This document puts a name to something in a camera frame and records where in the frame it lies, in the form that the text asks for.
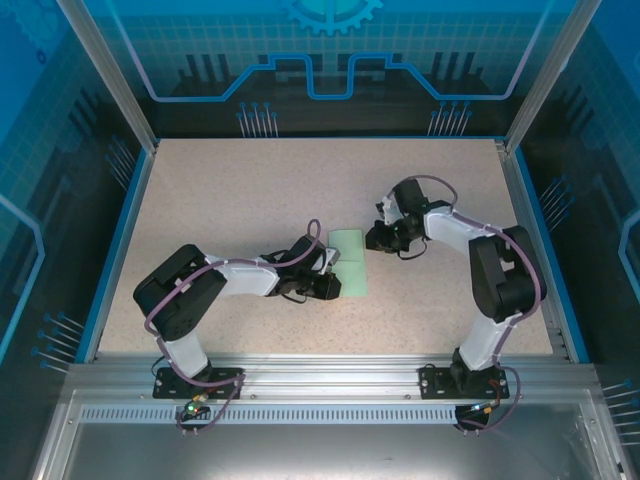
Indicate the green square paper sheet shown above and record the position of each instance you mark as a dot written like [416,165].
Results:
[350,245]

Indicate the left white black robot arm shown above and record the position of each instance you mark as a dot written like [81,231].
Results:
[245,280]

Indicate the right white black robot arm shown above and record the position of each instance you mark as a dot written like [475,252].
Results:
[495,280]

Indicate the sheet metal tray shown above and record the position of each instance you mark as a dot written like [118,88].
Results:
[320,450]

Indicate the left LED connector board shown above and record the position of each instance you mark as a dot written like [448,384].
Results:
[192,410]

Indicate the led connector board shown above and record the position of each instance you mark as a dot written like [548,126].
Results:
[192,410]
[487,407]

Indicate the right LED connector board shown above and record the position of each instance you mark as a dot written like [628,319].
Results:
[487,407]

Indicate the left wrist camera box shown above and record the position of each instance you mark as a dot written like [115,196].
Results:
[331,260]

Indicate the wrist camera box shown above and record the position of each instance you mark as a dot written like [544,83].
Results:
[331,260]
[387,207]

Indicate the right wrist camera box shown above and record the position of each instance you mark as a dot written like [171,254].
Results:
[387,207]

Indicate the aluminium mounting rail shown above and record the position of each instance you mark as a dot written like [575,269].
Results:
[325,372]

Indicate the aluminium side rail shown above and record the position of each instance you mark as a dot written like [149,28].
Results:
[522,210]

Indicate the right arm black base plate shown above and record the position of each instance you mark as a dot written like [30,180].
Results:
[435,382]

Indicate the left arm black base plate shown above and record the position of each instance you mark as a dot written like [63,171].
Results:
[167,387]

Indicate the right aluminium frame post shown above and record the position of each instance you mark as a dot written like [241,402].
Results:
[550,75]

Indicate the aluminium frame post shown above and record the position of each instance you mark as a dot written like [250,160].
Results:
[550,75]
[110,75]

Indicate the left aluminium frame post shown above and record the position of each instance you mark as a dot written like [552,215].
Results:
[110,75]

